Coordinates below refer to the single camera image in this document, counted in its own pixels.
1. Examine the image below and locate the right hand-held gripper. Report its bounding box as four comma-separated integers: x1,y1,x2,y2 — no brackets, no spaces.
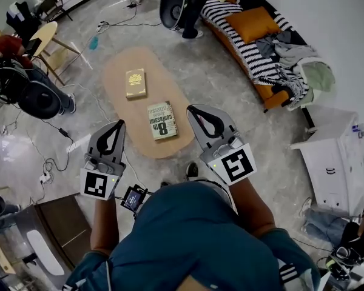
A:
186,104,258,186

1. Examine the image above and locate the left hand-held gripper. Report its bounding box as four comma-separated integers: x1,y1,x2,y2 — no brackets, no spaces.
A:
79,119,127,201

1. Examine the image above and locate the orange sofa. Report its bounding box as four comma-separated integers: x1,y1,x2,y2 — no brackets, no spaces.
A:
200,0,336,112

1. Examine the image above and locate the gold hardcover book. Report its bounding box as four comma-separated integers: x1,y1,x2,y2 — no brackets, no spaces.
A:
125,68,147,100

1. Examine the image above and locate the person's right forearm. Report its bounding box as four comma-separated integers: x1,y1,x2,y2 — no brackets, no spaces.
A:
229,178,276,239

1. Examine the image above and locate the person's left forearm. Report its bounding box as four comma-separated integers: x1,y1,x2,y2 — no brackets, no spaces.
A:
90,196,123,254

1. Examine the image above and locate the wooden coffee table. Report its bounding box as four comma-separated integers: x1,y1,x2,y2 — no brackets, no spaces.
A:
102,46,196,159

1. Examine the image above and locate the person's black right shoe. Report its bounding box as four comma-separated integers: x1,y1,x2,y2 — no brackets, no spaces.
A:
185,161,199,181

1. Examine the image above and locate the black waist device with screen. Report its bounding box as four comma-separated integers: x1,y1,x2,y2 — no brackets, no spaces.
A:
120,185,149,213

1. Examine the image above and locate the black and white striped blanket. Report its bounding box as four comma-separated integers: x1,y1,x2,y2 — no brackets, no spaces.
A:
201,0,311,103

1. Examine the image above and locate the dark wooden cabinet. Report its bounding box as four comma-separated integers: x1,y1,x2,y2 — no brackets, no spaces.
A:
15,194,93,273

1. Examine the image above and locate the person in teal shirt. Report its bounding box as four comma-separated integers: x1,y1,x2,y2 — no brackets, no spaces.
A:
57,182,322,291

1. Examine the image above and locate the orange cushion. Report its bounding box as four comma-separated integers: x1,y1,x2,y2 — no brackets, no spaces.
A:
224,6,281,44

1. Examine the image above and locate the pale green knitted blanket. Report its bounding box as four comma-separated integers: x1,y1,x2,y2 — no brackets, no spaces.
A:
301,61,336,103

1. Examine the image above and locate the round wooden stool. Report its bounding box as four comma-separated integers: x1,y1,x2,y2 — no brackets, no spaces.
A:
29,21,92,86

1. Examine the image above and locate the white cabinet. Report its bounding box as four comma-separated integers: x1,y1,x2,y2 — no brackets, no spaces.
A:
289,107,364,218

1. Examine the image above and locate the black chair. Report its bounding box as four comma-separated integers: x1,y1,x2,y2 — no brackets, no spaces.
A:
36,0,74,22

